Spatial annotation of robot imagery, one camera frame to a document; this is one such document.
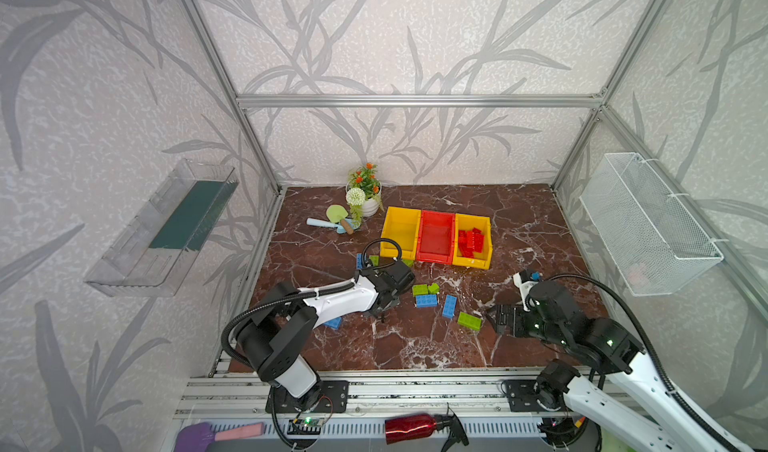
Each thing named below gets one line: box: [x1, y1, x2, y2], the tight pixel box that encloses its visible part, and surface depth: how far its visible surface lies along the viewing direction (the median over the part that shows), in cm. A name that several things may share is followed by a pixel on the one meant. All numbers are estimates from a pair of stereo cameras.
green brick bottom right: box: [457, 311, 482, 331], surface depth 86 cm
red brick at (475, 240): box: [467, 227, 484, 254], surface depth 101 cm
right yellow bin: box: [453, 213, 493, 270], surface depth 101 cm
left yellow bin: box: [380, 206, 422, 261], surface depth 105 cm
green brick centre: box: [412, 284, 429, 297], surface depth 93 cm
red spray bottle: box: [384, 402, 469, 452], surface depth 69 cm
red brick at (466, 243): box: [458, 230, 475, 258], surface depth 101 cm
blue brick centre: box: [415, 294, 438, 308], surface depth 91 cm
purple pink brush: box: [176, 422, 264, 452], surface depth 69 cm
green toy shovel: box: [306, 204, 355, 235], surface depth 111 cm
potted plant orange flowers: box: [345, 162, 384, 230], surface depth 104 cm
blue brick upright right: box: [442, 295, 457, 319], surface depth 89 cm
